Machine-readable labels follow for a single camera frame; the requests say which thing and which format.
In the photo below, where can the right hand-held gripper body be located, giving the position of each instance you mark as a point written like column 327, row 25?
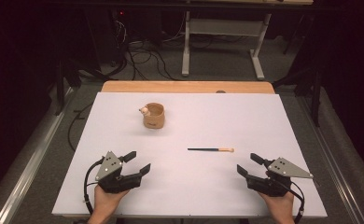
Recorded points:
column 282, row 169

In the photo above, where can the black brush with tan end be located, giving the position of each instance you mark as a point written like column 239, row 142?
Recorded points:
column 208, row 149

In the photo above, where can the white desk frame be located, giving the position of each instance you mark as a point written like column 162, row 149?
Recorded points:
column 223, row 27

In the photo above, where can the person's left hand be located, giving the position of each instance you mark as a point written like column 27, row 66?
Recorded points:
column 105, row 202

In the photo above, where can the tan cup with animal figure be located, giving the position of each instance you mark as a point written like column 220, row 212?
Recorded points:
column 153, row 118

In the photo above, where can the metal floor rail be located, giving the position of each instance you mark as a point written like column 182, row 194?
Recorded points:
column 30, row 165
column 335, row 168

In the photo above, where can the wooden table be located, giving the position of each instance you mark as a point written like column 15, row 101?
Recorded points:
column 186, row 87

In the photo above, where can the person's right hand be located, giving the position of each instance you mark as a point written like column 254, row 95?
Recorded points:
column 279, row 208

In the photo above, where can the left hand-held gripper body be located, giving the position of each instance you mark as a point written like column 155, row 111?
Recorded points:
column 108, row 168

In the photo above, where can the black stand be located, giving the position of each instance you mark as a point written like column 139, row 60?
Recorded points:
column 316, row 93
column 59, row 87

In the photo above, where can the white board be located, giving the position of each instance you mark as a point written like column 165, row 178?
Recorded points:
column 202, row 180

